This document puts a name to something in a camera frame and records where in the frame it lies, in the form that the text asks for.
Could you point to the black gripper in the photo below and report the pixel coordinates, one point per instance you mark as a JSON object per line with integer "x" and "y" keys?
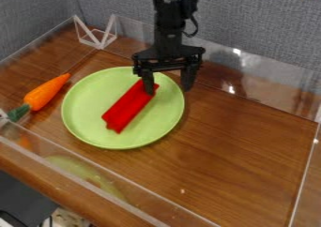
{"x": 186, "y": 58}

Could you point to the red star-profile block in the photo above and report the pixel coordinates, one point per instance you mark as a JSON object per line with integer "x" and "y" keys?
{"x": 127, "y": 107}

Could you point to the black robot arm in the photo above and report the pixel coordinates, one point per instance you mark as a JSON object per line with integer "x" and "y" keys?
{"x": 170, "y": 16}

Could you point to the green round plate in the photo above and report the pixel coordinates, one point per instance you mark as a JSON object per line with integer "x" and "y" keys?
{"x": 95, "y": 93}

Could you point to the orange toy carrot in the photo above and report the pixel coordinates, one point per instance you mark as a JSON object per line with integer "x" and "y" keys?
{"x": 39, "y": 97}

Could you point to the clear acrylic enclosure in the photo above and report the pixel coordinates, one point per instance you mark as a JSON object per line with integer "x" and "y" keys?
{"x": 237, "y": 166}

